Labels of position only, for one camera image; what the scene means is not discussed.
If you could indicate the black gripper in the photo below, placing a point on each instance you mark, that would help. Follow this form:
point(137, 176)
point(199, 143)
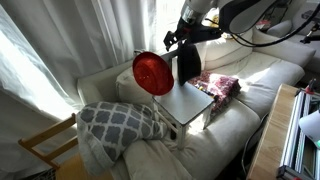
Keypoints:
point(193, 33)

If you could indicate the black fedora hat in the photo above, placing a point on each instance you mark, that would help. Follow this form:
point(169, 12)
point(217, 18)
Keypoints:
point(189, 63)

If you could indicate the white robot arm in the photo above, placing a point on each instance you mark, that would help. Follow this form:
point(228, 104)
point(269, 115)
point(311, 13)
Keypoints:
point(235, 17)

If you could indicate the small white wooden chair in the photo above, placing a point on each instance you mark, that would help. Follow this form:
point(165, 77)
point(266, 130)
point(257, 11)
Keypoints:
point(181, 105)

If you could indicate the red white patterned cloth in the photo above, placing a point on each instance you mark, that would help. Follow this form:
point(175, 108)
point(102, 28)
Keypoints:
point(224, 87)

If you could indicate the cream sofa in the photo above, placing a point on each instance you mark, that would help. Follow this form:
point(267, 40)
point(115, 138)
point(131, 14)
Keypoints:
point(208, 150)

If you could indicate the grey white patterned pillow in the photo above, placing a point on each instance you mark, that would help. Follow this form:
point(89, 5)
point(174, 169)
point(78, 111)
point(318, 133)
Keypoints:
point(106, 129)

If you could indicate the white curtain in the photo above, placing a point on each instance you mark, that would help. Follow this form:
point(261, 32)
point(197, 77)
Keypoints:
point(46, 45)

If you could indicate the light wooden table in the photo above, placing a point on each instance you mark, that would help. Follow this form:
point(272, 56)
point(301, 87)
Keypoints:
point(269, 151)

